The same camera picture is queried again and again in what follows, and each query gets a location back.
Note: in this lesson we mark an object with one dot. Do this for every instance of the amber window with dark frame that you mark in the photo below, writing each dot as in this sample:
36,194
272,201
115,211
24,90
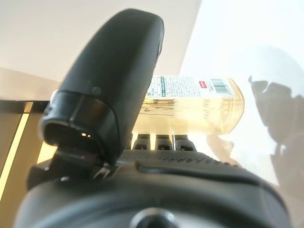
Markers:
14,123

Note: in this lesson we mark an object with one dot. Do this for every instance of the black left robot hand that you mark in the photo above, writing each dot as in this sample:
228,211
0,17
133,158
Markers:
104,71

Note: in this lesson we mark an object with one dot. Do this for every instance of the yellow drink bottle white cap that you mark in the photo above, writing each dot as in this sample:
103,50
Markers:
190,111

